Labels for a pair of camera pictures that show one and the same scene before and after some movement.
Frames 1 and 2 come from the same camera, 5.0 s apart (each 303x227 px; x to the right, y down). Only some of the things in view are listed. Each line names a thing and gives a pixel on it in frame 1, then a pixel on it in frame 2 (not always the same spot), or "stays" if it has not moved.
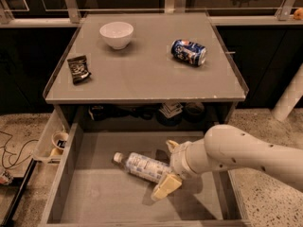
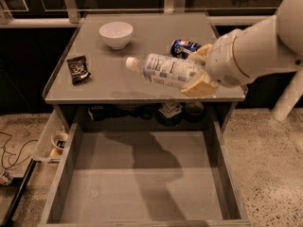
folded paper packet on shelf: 171,109 stays
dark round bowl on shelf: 194,112 stays
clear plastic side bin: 52,143 stays
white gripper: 181,160 -> 222,61
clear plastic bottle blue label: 151,169 -> 166,70
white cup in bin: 60,139 stays
